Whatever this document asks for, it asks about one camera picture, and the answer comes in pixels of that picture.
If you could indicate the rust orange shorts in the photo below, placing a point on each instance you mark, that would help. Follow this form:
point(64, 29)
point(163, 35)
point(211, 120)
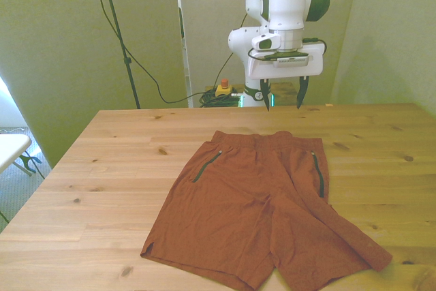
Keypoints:
point(245, 209)

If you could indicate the small yellow tape piece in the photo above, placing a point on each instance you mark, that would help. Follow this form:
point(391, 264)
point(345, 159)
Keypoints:
point(329, 104)

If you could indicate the white vertical panel strip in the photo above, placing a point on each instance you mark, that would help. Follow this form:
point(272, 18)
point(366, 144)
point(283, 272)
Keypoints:
point(184, 32)

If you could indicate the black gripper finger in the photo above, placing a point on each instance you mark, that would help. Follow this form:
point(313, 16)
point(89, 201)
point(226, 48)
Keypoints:
point(265, 95)
point(302, 91)

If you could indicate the small wooden side table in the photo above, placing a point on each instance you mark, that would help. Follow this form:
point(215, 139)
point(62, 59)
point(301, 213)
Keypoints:
point(284, 91)

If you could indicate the black camera stand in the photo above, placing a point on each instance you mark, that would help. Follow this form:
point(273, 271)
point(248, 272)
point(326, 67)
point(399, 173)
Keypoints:
point(117, 32)

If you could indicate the yellow emergency stop button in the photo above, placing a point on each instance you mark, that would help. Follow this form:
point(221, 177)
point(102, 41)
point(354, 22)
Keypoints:
point(223, 88)

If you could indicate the green light strip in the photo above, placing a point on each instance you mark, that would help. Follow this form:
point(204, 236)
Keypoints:
point(272, 101)

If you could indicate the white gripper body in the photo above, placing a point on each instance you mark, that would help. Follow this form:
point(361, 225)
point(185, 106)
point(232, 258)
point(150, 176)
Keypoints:
point(289, 70)

